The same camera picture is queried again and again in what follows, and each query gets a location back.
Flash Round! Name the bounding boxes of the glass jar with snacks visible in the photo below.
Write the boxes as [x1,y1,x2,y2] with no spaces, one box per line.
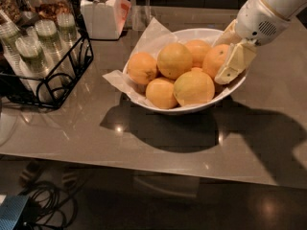
[21,0,73,21]

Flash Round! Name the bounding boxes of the stack of plastic cups front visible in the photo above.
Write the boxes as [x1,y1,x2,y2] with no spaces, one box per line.
[15,35,63,103]

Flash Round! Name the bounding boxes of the orange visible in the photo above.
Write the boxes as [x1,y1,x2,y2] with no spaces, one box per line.
[127,52,158,85]
[157,42,193,81]
[146,78,177,109]
[202,44,229,79]
[185,39,211,68]
[174,70,215,106]

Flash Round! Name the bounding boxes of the stack of plastic cups left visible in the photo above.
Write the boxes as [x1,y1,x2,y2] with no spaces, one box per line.
[0,22,23,76]

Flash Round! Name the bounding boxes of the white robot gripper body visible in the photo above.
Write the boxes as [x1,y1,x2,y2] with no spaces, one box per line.
[235,0,290,45]

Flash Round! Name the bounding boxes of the stack of plastic cups right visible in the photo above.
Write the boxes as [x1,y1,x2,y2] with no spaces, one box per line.
[57,13,81,66]

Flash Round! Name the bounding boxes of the white paper liner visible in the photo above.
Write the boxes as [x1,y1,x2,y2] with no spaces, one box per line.
[103,19,234,114]

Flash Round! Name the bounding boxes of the stack of plastic cups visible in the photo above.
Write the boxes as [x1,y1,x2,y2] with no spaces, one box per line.
[15,35,63,103]
[0,22,23,76]
[35,19,75,82]
[57,13,81,66]

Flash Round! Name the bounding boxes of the blue box on floor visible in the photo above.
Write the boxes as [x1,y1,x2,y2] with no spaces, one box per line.
[0,195,28,230]

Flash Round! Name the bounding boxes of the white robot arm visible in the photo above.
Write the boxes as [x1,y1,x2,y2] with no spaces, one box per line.
[214,0,307,84]

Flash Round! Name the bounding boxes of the stack of plastic cups middle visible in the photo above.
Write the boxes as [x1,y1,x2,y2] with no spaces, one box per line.
[35,19,75,82]

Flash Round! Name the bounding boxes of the white lidded jar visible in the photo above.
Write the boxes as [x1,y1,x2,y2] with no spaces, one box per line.
[80,0,131,40]

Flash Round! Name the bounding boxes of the white ceramic bowl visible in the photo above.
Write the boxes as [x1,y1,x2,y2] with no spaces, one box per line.
[123,28,247,115]

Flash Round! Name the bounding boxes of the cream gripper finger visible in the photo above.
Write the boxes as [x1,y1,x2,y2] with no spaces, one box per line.
[214,39,257,85]
[213,19,241,46]

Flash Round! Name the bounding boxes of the black wire rack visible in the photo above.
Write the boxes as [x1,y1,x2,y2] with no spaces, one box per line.
[1,0,93,109]

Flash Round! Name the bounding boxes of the black cables on floor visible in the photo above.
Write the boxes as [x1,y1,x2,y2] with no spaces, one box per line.
[17,179,80,230]

